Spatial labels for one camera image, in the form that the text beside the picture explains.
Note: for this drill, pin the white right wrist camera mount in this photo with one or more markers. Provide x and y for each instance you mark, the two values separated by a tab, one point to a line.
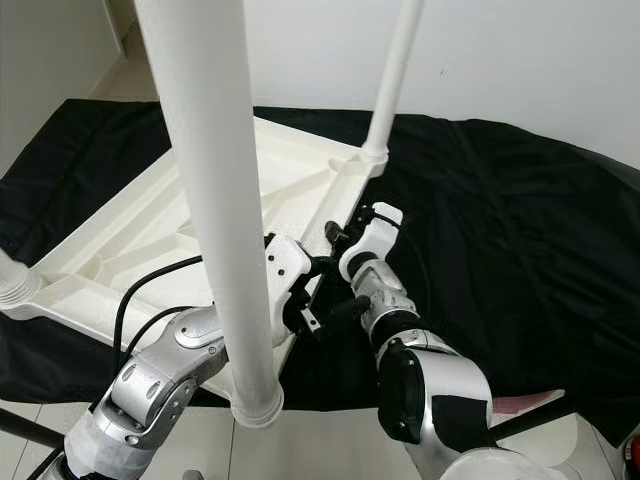
380	230

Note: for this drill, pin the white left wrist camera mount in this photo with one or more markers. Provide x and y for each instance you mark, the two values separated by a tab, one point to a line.
285	260

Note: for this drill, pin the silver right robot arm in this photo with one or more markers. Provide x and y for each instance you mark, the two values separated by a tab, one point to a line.
450	385

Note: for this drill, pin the red object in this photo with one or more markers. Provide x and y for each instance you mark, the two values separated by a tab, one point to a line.
633	448

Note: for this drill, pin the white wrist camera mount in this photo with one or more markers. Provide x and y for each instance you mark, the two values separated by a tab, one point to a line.
380	230
285	260

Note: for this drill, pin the black metal table leg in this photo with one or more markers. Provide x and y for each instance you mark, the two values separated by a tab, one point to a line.
525	427
30	425

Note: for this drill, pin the black tablecloth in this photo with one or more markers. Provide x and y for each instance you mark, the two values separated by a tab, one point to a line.
510	230

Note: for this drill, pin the white plastic children table top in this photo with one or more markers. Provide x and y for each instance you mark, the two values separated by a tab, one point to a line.
130	250

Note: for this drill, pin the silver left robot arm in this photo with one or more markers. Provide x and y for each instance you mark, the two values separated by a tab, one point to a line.
150	385

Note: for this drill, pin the pink plastic object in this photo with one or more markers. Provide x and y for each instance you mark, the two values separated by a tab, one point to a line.
530	402

